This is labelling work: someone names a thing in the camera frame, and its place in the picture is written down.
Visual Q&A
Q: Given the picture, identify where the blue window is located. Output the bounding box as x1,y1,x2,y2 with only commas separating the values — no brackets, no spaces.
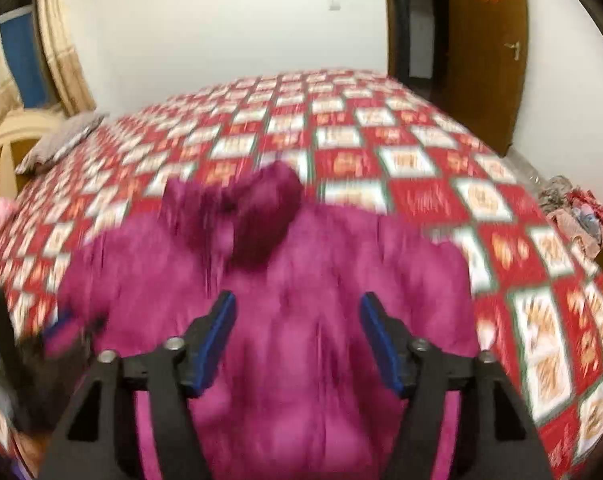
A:
0,6,51,109

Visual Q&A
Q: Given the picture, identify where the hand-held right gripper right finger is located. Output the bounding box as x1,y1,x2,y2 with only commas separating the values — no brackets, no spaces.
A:
359,292,555,480

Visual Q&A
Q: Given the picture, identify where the brown door frame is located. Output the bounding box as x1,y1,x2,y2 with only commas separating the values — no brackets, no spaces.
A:
381,0,413,82

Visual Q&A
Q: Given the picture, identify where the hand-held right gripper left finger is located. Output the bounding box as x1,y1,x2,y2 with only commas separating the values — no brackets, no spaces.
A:
40,290,237,480

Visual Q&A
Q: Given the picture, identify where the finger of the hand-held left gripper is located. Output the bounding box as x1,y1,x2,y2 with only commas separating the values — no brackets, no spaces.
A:
26,309,108,361

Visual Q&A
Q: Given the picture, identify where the brown wooden door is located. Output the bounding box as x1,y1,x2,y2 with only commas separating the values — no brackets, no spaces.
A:
440,0,529,157

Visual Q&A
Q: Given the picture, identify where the patterned grey pillow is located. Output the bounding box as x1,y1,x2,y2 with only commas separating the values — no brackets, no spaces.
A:
16,112,107,176

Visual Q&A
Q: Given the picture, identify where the magenta puffer jacket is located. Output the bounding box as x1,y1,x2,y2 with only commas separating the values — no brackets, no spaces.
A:
56,162,482,480

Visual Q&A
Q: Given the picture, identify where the pile of clothes on floor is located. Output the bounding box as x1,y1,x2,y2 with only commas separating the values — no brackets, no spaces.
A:
535,175,603,261

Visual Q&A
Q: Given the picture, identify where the cream wooden headboard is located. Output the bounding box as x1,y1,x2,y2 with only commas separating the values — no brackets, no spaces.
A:
0,109,66,202

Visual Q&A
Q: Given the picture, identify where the red printed blanket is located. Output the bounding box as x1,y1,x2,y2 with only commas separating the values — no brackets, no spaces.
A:
0,71,603,480

